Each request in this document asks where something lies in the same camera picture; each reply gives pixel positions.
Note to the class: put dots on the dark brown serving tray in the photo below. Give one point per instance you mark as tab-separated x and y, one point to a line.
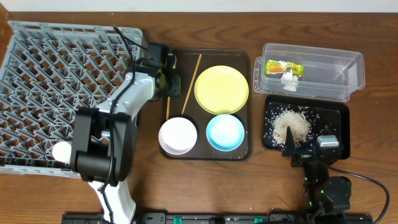
202	150

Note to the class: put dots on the white tissue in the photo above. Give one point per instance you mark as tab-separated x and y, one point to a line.
290	81

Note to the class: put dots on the grey plastic dish rack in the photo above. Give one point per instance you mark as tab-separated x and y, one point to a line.
48	72

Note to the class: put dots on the yellow snack wrapper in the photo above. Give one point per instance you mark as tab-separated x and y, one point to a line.
273	66

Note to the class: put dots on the wooden chopstick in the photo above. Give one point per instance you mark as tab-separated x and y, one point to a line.
167	108
191	84

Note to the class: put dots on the yellow round plate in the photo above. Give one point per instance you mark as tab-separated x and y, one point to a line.
221	90

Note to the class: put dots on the rice pile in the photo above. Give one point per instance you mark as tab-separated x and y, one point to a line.
300	120

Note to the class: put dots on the light blue round bowl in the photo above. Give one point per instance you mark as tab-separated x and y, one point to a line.
225	132

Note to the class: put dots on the white round bowl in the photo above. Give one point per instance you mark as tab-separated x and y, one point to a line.
177	136

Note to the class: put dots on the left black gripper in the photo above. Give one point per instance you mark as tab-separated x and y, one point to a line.
173	83

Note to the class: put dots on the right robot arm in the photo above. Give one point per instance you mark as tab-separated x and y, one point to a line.
327	195

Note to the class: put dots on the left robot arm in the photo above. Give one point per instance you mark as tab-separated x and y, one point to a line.
104	137

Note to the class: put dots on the black rectangular tray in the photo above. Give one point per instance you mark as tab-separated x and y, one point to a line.
318	113

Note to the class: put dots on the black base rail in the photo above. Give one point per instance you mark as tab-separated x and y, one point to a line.
279	217

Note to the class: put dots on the clear plastic bin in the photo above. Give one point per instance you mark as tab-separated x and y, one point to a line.
329	74

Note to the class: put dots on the white paper cup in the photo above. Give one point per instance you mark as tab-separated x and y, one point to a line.
62	151

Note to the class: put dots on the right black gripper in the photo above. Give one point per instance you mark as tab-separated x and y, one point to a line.
304	157

